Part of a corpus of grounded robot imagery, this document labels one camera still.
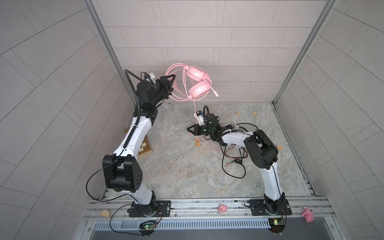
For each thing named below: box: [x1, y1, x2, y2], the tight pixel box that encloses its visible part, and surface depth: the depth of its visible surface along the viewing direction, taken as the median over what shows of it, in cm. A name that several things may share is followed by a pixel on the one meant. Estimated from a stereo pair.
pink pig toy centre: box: [217, 203, 229, 213], surface depth 72 cm
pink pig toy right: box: [301, 206, 315, 223], surface depth 69 cm
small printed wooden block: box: [195, 138, 201, 147], surface depth 95 cm
